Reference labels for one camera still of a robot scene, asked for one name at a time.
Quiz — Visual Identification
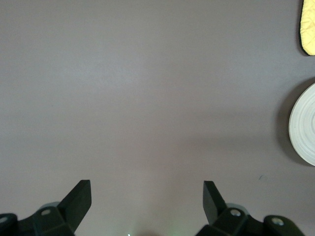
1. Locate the round wooden plate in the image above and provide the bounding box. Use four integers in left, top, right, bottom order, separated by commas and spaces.
288, 82, 315, 167

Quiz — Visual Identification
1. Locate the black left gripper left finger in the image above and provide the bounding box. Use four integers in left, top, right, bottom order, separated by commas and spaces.
0, 180, 92, 236

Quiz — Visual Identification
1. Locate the brown table cover sheet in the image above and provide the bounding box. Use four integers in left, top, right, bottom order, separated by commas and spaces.
0, 0, 315, 236

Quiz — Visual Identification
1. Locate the yellow quilted oven mitt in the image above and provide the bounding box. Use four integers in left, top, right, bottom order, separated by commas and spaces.
299, 0, 315, 57

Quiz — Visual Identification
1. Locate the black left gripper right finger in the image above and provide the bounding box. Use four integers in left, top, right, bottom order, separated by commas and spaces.
196, 181, 303, 236

